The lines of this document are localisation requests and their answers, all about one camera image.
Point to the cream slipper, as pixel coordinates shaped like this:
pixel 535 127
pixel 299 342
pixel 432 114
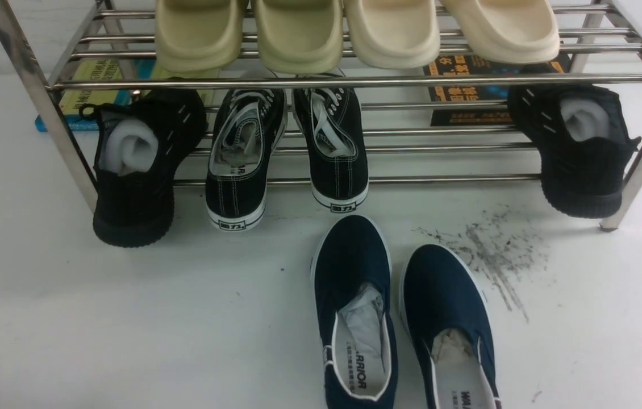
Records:
pixel 393 34
pixel 516 32

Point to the cream slipper left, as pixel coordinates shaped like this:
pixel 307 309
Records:
pixel 393 34

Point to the cream slipper right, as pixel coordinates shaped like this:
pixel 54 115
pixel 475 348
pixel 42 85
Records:
pixel 516 32

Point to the olive green slipper left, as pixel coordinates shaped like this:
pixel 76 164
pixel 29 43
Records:
pixel 198 35

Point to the yellow green book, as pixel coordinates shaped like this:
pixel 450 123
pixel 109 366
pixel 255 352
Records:
pixel 91 96

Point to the stainless steel shoe rack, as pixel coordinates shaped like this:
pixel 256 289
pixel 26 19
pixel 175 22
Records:
pixel 101 55

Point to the black canvas sneaker left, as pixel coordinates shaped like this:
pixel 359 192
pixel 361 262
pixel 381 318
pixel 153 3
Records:
pixel 247 129

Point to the black orange book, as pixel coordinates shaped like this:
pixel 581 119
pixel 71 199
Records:
pixel 468 105

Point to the navy slip-on shoe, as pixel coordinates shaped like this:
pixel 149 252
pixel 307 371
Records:
pixel 445 316
pixel 351 279

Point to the black canvas sneaker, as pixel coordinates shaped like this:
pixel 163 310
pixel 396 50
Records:
pixel 331 122
pixel 247 129

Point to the olive green slipper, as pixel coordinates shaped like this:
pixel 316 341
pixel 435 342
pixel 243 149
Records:
pixel 198 35
pixel 299 37

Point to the black knit sneaker right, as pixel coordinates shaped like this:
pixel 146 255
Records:
pixel 583 141

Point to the black knit sneaker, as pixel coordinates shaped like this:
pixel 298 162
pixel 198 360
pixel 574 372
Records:
pixel 583 141
pixel 139 150

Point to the black canvas sneaker right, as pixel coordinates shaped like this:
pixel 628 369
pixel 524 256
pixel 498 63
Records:
pixel 331 122

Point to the olive green slipper right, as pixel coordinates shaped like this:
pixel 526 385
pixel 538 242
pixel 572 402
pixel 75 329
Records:
pixel 299 37

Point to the black knit sneaker left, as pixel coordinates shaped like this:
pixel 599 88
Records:
pixel 139 150

